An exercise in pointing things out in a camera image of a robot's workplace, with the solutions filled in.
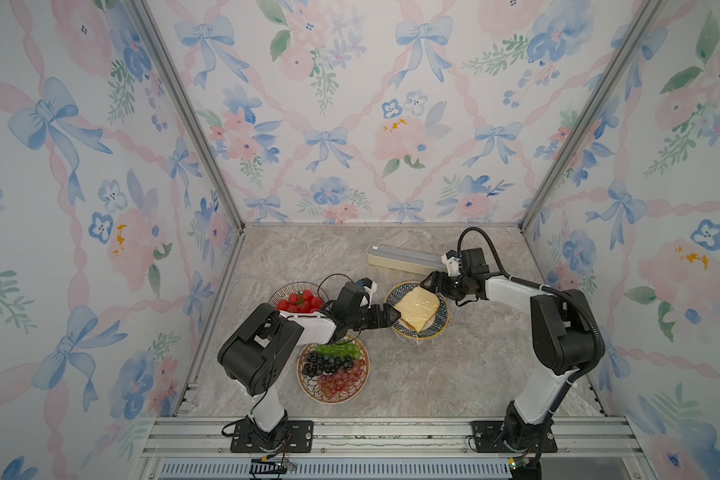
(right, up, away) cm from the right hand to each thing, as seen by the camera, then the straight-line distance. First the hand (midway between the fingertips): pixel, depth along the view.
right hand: (431, 285), depth 97 cm
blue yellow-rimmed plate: (-1, -12, -7) cm, 14 cm away
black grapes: (-35, -20, -16) cm, 43 cm away
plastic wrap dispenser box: (-7, +8, +6) cm, 13 cm away
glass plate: (-48, -2, 0) cm, 48 cm away
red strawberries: (-41, -5, -3) cm, 41 cm away
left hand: (-13, -8, -8) cm, 17 cm away
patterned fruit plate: (-36, -26, -18) cm, 48 cm away
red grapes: (-29, -24, -18) cm, 41 cm away
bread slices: (-5, -7, -4) cm, 9 cm away
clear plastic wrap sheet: (-4, -17, -7) cm, 19 cm away
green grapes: (-28, -17, -12) cm, 35 cm away
